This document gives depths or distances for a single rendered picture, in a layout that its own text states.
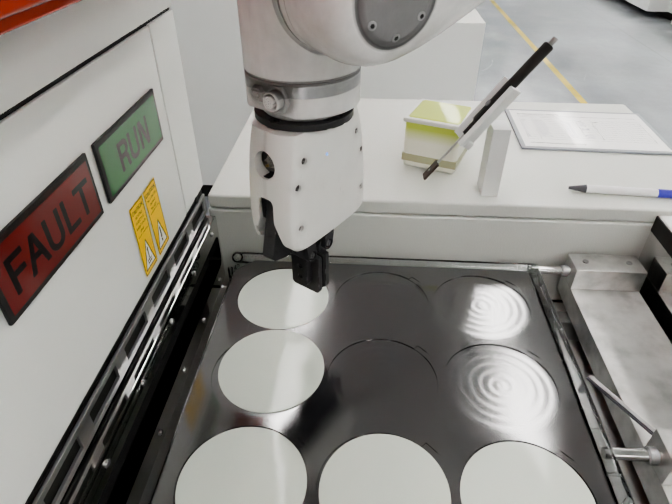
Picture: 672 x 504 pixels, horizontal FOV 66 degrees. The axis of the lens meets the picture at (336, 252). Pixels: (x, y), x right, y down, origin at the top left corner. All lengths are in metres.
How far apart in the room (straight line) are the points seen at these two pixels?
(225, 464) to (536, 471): 0.24
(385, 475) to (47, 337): 0.26
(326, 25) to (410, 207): 0.37
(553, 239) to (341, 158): 0.34
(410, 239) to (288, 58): 0.35
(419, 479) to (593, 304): 0.32
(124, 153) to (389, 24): 0.24
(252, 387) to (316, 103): 0.26
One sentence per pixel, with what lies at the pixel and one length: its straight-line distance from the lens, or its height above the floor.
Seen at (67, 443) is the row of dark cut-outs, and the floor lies 0.97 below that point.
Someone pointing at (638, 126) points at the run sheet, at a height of 0.97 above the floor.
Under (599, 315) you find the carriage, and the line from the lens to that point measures 0.65.
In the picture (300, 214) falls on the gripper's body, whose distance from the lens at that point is 0.39.
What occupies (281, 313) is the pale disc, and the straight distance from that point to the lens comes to 0.55.
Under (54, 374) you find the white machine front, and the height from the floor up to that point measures 1.02.
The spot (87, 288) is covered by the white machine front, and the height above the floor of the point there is 1.04.
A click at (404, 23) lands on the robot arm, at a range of 0.29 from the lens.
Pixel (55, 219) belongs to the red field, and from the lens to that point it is 0.36.
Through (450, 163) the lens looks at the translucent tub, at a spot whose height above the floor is 0.98.
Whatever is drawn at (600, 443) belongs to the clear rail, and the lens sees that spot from 0.50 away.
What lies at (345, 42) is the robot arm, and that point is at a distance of 0.28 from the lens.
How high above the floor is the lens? 1.28
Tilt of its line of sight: 36 degrees down
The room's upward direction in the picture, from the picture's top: straight up
